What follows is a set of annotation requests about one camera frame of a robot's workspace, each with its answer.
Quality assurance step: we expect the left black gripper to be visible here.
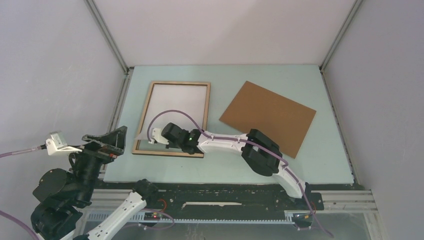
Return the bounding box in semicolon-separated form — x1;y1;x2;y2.
65;124;129;203

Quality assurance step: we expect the wooden picture frame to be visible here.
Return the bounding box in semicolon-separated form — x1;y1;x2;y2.
131;81;211;158

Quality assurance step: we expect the landscape photo print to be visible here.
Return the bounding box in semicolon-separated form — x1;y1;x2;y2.
135;81;211;141

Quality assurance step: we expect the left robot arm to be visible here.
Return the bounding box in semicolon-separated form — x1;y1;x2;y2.
30;126;159;240

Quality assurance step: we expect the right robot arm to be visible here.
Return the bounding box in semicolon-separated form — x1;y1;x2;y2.
152;122;311;209

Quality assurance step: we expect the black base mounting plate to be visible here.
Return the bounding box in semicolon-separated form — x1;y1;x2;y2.
147;183;324;221

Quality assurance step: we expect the brown backing board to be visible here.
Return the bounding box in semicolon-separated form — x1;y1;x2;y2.
219;81;317;159

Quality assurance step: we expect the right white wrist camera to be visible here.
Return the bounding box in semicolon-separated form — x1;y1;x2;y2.
149;128;169;145

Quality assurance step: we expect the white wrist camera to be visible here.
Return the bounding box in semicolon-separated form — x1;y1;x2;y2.
45;131;83;156
149;128;169;145

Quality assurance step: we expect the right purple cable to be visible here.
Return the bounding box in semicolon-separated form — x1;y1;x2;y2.
146;109;335;239

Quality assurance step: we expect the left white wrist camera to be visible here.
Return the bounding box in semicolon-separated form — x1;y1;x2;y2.
45;131;83;156

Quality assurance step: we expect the left corner aluminium post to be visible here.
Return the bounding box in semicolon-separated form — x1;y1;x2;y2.
84;0;134;131

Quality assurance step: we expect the corner aluminium post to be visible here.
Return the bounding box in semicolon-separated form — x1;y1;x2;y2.
84;0;134;131
319;0;365;184

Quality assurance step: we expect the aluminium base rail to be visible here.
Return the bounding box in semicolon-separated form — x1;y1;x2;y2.
67;189;388;240

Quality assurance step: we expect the right corner aluminium post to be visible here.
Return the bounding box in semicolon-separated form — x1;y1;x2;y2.
319;0;365;184

